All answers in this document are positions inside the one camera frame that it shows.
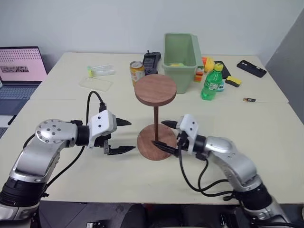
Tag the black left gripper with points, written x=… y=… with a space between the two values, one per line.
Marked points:
x=104 y=140

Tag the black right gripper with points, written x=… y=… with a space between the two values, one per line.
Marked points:
x=183 y=142

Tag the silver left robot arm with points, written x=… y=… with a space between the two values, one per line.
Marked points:
x=35 y=154

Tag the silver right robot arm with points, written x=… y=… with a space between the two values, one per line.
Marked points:
x=232 y=161

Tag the round wooden base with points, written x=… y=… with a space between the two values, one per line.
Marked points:
x=148 y=145

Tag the wooden pole with round disc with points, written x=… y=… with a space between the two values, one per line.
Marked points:
x=155 y=89

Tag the orange drink can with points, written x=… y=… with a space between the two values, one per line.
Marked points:
x=136 y=72

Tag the green soda bottle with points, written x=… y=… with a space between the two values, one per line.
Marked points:
x=211 y=84

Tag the clear plastic tube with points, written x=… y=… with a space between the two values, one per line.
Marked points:
x=102 y=70

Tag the yellow green sponge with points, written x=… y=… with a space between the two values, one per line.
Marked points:
x=177 y=64

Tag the green plastic bin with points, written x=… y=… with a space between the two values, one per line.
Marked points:
x=187 y=57

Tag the yellow toy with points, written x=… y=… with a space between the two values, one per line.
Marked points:
x=209 y=64

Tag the black and yellow eraser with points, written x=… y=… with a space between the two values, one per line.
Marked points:
x=233 y=81

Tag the black notebook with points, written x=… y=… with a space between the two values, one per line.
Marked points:
x=225 y=69

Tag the small battery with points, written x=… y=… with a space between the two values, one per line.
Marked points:
x=249 y=99

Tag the open laptop with pink screen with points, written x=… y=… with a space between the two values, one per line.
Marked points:
x=19 y=69

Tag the grey partition panel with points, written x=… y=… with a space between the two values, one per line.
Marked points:
x=287 y=66

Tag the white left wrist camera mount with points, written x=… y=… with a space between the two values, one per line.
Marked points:
x=101 y=126

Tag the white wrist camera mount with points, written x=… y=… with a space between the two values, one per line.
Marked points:
x=101 y=126
x=190 y=128

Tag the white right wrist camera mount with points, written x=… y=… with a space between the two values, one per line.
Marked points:
x=190 y=128

